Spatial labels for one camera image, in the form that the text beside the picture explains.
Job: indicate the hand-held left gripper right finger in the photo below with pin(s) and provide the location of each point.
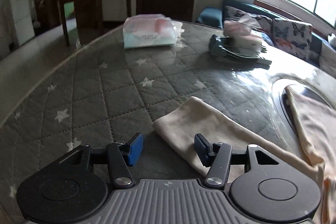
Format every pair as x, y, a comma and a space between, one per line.
201, 146

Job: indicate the cream fleece garment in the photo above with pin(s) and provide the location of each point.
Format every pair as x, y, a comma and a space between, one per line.
199, 119

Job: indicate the large butterfly print pillow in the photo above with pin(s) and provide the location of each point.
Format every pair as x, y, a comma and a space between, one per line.
294, 37

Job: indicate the white tissue pack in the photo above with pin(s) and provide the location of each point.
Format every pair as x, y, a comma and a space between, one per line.
148, 31

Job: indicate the round black induction cooktop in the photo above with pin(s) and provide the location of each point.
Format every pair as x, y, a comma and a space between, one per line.
282, 100

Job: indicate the grey quilted star table cover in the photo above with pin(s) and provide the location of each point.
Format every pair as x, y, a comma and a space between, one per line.
92, 87

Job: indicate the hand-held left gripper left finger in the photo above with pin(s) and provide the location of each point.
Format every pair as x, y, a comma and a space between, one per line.
135, 148

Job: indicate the blue sofa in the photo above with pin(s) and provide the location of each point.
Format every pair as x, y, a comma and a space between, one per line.
210, 16

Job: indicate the white refrigerator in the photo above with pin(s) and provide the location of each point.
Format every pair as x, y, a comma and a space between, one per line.
21, 16

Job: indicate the pink tissue box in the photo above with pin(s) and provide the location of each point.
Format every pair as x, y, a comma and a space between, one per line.
241, 32

